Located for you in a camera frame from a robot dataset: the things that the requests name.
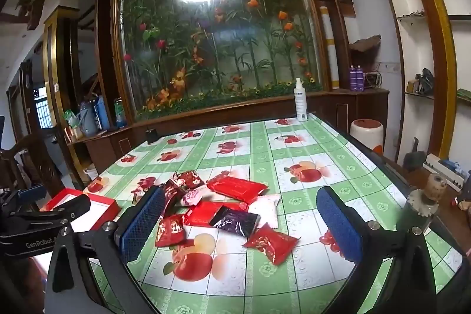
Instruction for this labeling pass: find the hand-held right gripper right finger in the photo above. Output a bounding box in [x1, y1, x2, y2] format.
[316, 185, 447, 314]

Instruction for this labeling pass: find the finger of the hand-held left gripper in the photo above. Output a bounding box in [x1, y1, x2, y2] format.
[16, 185, 48, 206]
[13, 194, 92, 226]

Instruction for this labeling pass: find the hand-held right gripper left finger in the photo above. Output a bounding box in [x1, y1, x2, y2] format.
[46, 185, 168, 314]

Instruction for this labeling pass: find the small red snack packet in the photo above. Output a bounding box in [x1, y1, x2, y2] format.
[155, 214, 186, 247]

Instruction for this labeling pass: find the red cardboard box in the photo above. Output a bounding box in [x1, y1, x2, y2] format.
[39, 188, 122, 232]

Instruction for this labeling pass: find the large red snack packet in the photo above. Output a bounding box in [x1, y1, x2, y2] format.
[206, 177, 270, 206]

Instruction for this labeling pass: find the carved wooden chair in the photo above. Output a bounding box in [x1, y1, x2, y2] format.
[0, 134, 67, 197]

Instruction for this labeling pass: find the maroon snack packet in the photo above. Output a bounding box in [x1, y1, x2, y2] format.
[160, 179, 186, 217]

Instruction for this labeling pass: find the pink white snack packet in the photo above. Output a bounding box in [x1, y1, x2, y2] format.
[180, 188, 210, 207]

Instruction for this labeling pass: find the flat red snack packet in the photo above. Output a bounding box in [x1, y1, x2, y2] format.
[182, 201, 251, 228]

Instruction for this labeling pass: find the dark red snack packet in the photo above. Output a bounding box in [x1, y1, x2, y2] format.
[173, 170, 206, 191]

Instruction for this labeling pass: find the red snack packet white print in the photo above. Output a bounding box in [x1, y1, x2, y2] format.
[242, 223, 298, 265]

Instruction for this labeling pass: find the green package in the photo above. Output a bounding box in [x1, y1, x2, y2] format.
[63, 110, 79, 129]

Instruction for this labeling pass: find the green cylinder wooden top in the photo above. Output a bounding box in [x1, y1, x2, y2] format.
[395, 172, 447, 232]

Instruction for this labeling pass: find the barred window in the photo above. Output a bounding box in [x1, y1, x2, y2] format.
[31, 88, 50, 129]

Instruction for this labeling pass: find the dark purple snack packet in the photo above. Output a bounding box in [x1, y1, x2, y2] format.
[209, 207, 261, 237]

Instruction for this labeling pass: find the grey kettle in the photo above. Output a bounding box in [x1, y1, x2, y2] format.
[78, 101, 99, 136]

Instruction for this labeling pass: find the white stool red top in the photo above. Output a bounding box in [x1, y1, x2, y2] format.
[349, 119, 385, 154]

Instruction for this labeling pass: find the dark figurine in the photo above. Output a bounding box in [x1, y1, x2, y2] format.
[403, 137, 427, 171]

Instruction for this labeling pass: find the green fruit print tablecloth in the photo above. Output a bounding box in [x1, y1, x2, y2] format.
[83, 112, 464, 314]

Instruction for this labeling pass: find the green bottle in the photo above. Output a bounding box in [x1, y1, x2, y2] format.
[113, 98, 127, 129]

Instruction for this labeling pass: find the white power strip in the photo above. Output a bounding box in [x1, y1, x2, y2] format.
[423, 153, 466, 190]

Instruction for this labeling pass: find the gold framed partition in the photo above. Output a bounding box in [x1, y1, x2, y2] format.
[42, 5, 96, 186]

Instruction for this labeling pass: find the white spray bottle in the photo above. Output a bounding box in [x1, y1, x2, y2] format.
[293, 77, 308, 122]

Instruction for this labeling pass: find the low wooden cabinet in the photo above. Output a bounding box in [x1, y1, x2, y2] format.
[66, 88, 391, 186]

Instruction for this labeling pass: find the white yellow rolled scroll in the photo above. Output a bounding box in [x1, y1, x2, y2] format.
[319, 6, 340, 91]

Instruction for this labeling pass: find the brown driftwood piece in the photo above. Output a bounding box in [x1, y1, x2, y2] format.
[348, 35, 382, 53]

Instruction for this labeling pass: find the framed flower mural panel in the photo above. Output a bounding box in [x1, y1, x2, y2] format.
[110, 0, 332, 123]

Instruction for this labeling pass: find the wire basket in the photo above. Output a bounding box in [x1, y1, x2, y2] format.
[362, 70, 383, 89]

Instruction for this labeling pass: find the gold arch frame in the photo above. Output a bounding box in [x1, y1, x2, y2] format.
[386, 0, 459, 160]

